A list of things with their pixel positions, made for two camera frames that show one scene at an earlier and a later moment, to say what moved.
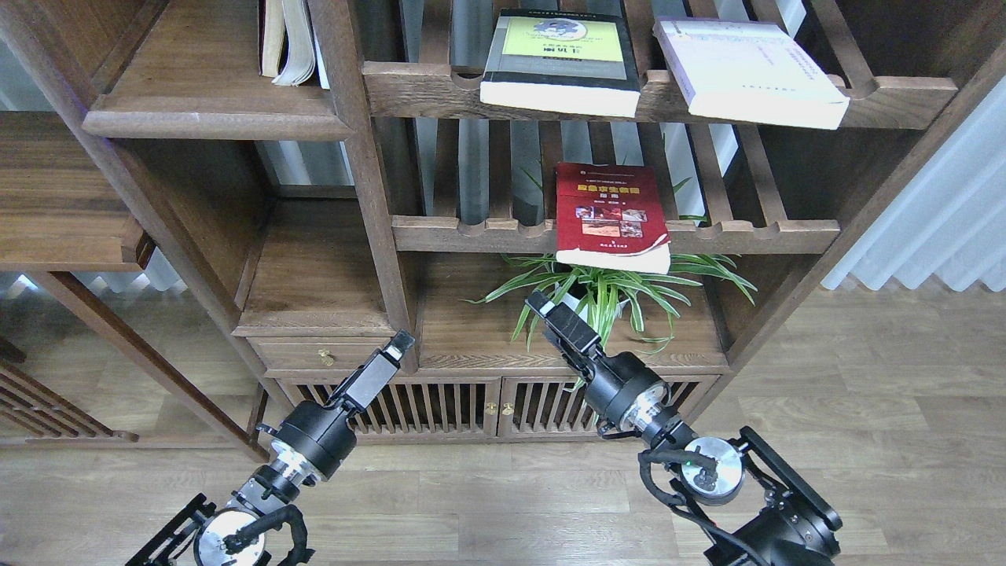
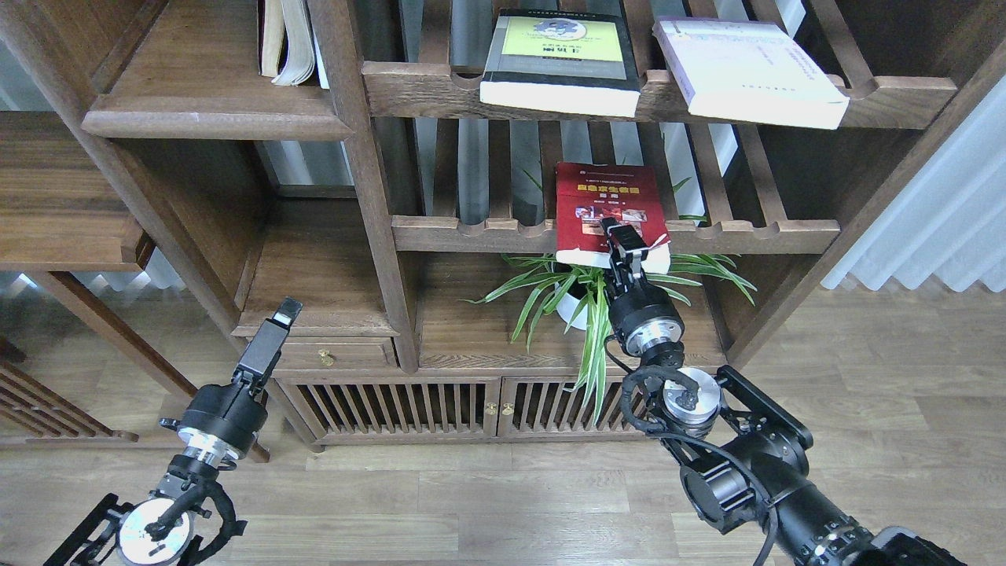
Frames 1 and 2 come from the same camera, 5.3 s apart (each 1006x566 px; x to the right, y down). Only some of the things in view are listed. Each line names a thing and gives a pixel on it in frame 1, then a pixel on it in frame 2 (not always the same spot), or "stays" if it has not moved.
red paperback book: x=611 y=216 stays
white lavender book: x=750 y=71 stays
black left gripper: x=319 y=439 -> x=222 y=420
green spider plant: x=640 y=299 stays
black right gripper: x=611 y=381 -> x=640 y=315
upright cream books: x=288 y=47 stays
